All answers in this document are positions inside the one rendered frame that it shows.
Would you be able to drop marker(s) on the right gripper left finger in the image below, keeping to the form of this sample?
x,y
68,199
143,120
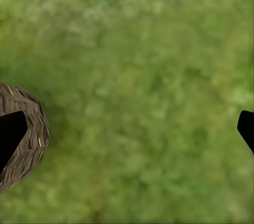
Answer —
x,y
12,129

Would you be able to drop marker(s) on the wicker basket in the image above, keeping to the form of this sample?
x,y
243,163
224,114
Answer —
x,y
35,141

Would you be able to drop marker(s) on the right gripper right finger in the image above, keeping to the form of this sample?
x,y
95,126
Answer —
x,y
246,127

